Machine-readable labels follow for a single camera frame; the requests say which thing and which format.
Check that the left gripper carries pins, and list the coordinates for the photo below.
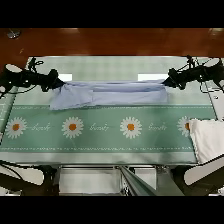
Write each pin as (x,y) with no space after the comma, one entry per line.
(51,80)

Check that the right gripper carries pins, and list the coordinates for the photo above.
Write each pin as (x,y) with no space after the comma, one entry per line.
(175,79)

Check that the light blue shirt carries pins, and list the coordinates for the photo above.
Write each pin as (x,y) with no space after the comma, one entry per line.
(110,95)

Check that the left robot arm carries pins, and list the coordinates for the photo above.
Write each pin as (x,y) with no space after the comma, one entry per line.
(20,78)

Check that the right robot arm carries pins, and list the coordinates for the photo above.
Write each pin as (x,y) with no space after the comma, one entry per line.
(208,73)

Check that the white garment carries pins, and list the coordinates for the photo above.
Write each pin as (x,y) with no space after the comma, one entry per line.
(208,140)

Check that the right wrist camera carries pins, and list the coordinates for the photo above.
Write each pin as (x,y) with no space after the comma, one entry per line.
(190,62)

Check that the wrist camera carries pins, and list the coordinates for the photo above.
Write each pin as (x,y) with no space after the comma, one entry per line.
(34,64)
(190,62)

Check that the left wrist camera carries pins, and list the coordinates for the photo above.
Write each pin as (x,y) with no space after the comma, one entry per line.
(34,64)

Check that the silver frame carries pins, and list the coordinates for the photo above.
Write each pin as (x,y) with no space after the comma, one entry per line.
(100,180)

